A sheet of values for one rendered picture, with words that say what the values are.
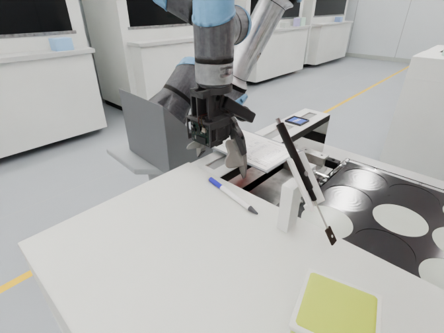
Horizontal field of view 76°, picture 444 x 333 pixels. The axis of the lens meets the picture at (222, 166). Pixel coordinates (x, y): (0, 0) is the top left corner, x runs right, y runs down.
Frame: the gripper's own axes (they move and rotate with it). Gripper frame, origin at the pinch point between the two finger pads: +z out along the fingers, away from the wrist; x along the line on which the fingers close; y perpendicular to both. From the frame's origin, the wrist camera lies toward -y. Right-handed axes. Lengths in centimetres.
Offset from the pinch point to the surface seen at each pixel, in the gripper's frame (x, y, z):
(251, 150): 2.8, -7.7, -2.5
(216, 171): 2.4, 4.4, -1.6
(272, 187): 9.1, -8.9, 6.5
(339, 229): 28.4, -3.3, 4.5
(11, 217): -170, 32, 94
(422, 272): 42.7, -2.7, 4.5
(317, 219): 23.8, -3.3, 4.5
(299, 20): -260, -494, -6
